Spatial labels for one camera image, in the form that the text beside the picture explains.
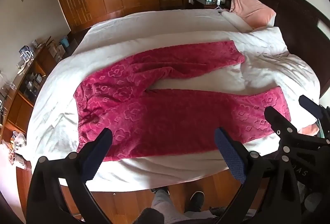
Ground pink fleece pants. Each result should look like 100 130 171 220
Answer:
73 40 292 163

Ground glass kettle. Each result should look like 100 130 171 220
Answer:
18 45 34 63

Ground pink pillow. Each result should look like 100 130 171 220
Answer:
229 0 277 30

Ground person's left dark shoe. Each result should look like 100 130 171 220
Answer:
151 186 169 196

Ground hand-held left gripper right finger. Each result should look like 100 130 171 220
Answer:
214 127 303 224

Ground wooden shelf unit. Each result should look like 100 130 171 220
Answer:
0 36 78 137

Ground person's left forearm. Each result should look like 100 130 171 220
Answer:
139 208 165 224

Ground dark wooden headboard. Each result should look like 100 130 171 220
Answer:
225 0 330 101

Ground person's grey trousers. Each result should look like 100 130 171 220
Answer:
151 188 191 224

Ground white pillow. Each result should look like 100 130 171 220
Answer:
221 11 254 33

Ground person's right dark shoe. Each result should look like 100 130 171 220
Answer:
189 190 205 211

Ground person's dark shoe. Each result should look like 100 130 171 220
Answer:
189 190 205 211
151 186 169 196

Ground pink cushion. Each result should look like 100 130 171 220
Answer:
296 118 321 137

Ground bed with white duvet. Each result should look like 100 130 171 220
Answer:
26 9 321 192

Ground dark wooden nightstand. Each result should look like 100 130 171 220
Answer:
192 0 227 9

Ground clear plastic bags pile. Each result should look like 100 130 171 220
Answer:
10 130 31 170

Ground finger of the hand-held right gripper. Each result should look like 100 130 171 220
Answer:
298 95 330 122
264 106 330 163

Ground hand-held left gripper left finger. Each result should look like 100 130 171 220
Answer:
27 127 114 224

